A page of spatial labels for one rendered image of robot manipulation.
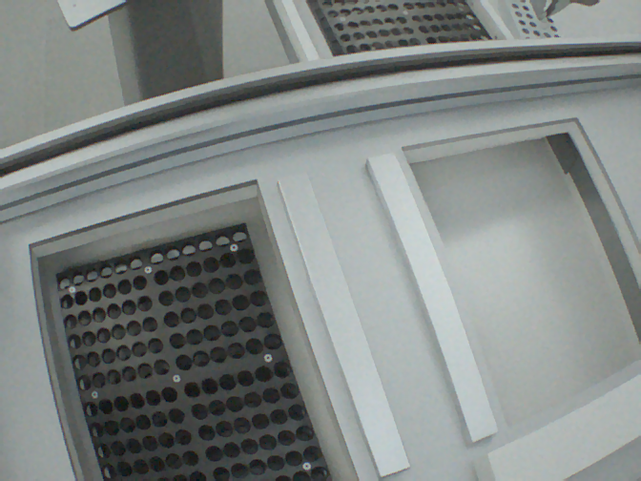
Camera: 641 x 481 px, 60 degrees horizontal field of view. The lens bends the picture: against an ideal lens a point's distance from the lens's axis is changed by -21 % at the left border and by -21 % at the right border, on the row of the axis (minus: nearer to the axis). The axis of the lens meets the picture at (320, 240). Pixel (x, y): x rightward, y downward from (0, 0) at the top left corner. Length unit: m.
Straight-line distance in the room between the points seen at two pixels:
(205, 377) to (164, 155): 0.17
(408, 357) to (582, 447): 0.16
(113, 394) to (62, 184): 0.17
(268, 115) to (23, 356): 0.27
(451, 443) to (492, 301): 0.21
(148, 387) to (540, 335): 0.37
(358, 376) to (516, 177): 0.34
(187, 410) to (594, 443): 0.31
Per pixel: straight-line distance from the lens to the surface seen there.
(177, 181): 0.51
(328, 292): 0.46
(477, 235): 0.65
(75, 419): 0.58
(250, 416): 0.49
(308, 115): 0.51
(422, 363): 0.46
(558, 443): 0.45
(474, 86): 0.55
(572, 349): 0.65
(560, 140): 0.71
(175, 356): 0.50
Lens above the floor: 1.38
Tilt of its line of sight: 64 degrees down
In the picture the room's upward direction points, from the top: 11 degrees clockwise
